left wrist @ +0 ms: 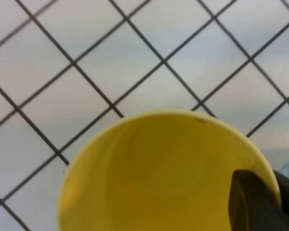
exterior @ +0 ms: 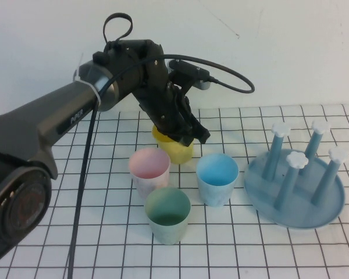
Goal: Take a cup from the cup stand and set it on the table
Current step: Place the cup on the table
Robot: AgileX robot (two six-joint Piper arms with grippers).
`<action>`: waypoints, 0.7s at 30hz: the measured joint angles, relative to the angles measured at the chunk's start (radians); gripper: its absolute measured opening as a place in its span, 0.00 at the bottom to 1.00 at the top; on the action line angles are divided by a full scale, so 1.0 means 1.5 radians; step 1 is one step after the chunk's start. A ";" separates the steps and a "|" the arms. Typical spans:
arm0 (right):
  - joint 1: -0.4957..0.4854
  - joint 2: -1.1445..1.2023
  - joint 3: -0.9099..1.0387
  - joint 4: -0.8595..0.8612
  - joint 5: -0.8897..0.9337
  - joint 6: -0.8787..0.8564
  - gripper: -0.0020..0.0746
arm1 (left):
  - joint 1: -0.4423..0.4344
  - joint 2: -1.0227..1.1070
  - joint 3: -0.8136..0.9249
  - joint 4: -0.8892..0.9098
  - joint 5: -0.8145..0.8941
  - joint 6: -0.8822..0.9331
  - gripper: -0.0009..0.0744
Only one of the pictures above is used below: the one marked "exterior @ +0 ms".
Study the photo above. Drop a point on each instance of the yellow plastic cup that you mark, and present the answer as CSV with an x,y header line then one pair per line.
x,y
180,154

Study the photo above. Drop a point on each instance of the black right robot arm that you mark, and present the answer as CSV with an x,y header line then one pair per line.
x,y
46,110

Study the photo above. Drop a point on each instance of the white zip tie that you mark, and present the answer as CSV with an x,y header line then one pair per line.
x,y
90,87

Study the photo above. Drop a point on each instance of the blue cup stand white caps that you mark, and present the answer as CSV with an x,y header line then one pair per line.
x,y
299,212

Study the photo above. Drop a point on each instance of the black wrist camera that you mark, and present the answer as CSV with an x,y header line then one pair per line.
x,y
189,72

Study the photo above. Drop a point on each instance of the blue plastic cup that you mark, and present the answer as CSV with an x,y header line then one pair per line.
x,y
216,191

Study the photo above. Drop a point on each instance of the green plastic cup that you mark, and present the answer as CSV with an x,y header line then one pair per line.
x,y
167,229

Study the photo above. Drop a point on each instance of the pink plastic cup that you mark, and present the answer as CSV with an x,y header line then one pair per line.
x,y
149,162

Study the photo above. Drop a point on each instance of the white black checked tablecloth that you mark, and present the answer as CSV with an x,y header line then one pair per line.
x,y
250,250

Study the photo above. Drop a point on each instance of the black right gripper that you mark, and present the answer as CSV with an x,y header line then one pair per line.
x,y
163,107

